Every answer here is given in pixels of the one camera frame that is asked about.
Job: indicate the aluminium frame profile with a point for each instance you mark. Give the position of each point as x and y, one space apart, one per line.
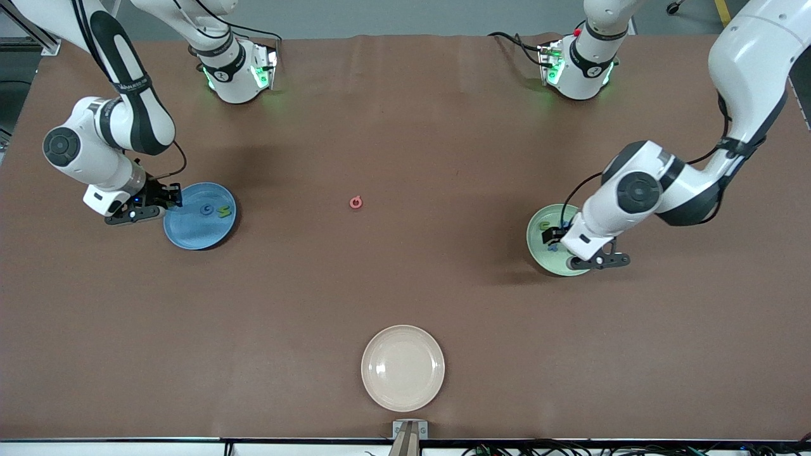
49 45

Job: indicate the tan camera post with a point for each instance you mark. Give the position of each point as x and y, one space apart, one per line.
407 443

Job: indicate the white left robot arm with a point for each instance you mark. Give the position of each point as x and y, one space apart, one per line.
754 57

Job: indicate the blue plate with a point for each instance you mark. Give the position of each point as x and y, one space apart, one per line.
203 231

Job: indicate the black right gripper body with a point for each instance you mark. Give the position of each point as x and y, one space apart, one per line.
154 191

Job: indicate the white table edge rail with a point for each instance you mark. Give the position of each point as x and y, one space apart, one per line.
127 449

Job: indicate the beige plate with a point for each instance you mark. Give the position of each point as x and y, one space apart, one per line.
403 370

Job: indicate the green letter S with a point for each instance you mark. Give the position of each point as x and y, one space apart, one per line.
223 211

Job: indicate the green plate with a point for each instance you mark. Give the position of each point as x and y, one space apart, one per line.
538 253

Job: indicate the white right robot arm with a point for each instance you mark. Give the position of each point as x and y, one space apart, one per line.
228 69

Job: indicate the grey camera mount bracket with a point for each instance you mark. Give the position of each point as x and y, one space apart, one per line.
397 430

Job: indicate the brown table mat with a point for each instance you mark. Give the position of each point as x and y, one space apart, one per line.
380 297

